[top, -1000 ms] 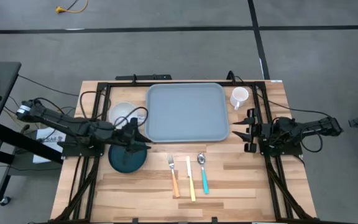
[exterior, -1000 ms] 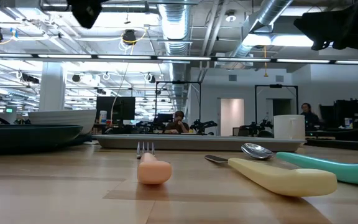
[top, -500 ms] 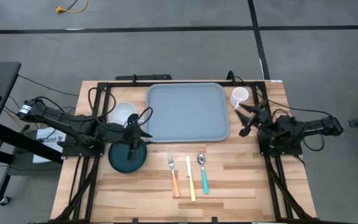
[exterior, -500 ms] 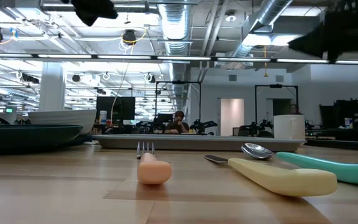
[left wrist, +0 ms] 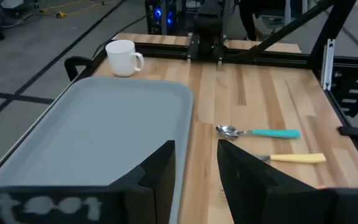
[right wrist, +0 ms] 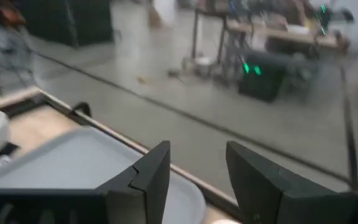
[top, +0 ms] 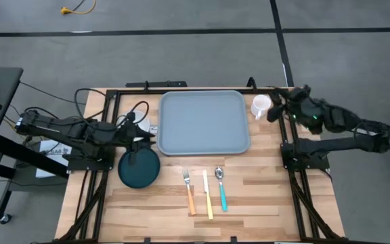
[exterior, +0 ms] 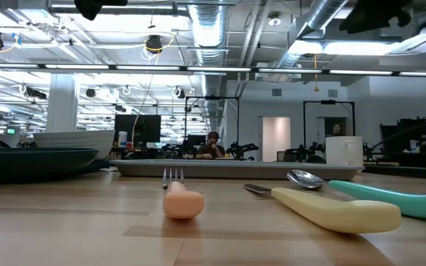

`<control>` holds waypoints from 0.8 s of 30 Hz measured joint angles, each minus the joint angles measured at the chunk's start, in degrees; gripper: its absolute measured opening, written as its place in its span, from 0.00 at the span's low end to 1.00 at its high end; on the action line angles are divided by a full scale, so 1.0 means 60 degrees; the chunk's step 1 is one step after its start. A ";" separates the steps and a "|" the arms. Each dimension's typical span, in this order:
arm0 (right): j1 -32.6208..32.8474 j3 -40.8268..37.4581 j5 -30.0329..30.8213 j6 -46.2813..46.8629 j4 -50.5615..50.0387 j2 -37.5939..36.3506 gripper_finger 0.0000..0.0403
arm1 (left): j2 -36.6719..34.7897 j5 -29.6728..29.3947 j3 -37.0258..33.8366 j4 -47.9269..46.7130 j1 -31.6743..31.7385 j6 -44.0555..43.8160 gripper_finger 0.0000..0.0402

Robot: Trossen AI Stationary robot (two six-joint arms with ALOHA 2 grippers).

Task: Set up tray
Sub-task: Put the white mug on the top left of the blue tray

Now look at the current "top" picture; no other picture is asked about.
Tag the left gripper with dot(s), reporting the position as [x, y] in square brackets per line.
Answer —
[125, 135]

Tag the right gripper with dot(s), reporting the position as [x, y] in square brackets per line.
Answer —
[300, 108]

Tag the white mug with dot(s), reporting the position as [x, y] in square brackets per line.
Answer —
[261, 103]

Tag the dark teal plate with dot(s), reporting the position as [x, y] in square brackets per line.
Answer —
[141, 174]

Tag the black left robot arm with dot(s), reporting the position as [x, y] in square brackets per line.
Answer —
[63, 130]

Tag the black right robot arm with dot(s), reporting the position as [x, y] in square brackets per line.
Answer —
[350, 142]

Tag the grey plastic tray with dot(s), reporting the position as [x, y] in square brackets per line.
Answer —
[205, 125]

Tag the small white label sticker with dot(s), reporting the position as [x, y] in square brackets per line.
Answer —
[153, 129]

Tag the black flat bar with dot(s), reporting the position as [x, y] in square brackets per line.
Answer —
[157, 84]

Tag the white printed paper sheet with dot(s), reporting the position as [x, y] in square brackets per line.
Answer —
[46, 169]

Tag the black caster wheel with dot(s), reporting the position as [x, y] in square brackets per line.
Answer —
[5, 219]

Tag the black aluminium table frame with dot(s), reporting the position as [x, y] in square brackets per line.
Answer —
[108, 101]

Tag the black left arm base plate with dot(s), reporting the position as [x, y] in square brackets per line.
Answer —
[90, 164]

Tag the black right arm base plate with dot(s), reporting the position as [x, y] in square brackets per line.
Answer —
[317, 164]

